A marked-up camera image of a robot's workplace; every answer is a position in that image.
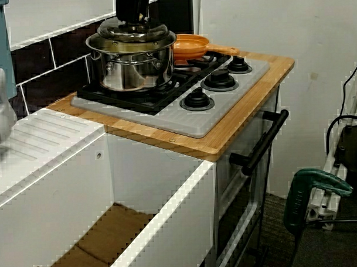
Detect orange toy frying pan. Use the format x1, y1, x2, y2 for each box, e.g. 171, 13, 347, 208
172, 32, 241, 61

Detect stainless steel pot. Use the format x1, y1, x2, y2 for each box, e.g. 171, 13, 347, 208
84, 30, 180, 95

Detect dark tile backsplash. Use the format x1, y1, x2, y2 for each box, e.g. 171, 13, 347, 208
3, 0, 164, 119

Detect black burner grate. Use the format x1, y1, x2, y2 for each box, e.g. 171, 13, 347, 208
172, 51, 233, 76
76, 71, 200, 119

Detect black stove knob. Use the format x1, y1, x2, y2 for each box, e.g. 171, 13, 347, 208
179, 87, 216, 112
199, 68, 239, 93
226, 55, 253, 74

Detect grey toy stove panel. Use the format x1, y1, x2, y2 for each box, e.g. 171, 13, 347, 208
69, 56, 273, 143

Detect grey toy faucet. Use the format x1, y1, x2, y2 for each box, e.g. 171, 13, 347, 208
0, 67, 21, 180

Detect white toy oven door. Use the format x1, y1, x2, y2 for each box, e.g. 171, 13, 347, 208
209, 85, 287, 267

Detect brown cardboard sheet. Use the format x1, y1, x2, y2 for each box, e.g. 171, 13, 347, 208
24, 200, 157, 267

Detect green clamp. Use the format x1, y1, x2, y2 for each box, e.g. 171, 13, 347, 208
281, 167, 355, 233

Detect black device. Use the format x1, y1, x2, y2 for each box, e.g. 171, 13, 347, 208
333, 124, 357, 182

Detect black oven door handle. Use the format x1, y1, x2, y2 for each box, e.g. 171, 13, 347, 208
227, 108, 291, 177

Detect aluminium frame rail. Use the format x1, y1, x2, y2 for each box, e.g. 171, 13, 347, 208
300, 52, 357, 232

